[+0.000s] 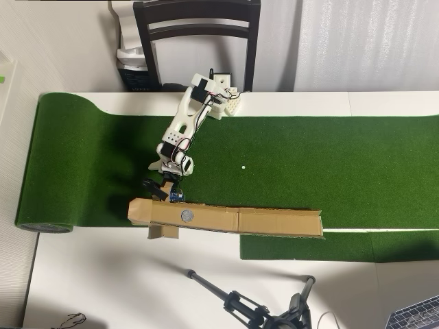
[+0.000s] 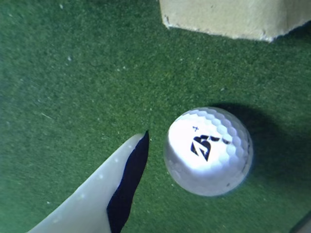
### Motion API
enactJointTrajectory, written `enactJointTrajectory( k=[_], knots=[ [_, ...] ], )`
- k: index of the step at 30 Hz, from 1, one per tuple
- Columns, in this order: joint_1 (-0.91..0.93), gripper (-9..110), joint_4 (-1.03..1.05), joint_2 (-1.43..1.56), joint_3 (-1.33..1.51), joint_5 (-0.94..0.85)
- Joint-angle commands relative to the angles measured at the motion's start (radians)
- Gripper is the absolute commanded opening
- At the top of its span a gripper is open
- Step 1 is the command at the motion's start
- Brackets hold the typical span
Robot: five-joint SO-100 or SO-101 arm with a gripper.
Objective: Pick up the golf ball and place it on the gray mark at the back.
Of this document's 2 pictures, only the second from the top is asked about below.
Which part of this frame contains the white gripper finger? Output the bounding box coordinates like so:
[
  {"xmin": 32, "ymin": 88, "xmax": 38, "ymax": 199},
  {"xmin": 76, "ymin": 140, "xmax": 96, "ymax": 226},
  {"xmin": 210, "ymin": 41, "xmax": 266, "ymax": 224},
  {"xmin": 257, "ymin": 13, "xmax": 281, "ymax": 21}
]
[
  {"xmin": 290, "ymin": 215, "xmax": 311, "ymax": 233},
  {"xmin": 26, "ymin": 130, "xmax": 150, "ymax": 233}
]

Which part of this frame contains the white golf ball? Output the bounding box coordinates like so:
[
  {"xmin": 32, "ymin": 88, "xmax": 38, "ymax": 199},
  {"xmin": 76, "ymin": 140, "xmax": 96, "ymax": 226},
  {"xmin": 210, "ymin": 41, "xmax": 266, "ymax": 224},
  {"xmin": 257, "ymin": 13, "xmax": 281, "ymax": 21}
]
[{"xmin": 163, "ymin": 106, "xmax": 254, "ymax": 197}]

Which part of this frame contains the long green putting mat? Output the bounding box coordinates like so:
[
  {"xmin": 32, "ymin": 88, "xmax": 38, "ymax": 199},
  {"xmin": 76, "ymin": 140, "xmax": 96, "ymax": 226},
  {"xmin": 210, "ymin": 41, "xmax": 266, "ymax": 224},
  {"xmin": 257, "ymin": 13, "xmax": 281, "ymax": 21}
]
[{"xmin": 0, "ymin": 0, "xmax": 311, "ymax": 233}]

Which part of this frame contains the beige cardboard box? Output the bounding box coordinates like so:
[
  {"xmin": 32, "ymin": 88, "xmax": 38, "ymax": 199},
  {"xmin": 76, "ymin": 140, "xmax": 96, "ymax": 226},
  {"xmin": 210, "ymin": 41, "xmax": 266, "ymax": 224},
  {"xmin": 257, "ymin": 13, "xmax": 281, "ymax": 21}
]
[{"xmin": 159, "ymin": 0, "xmax": 311, "ymax": 43}]

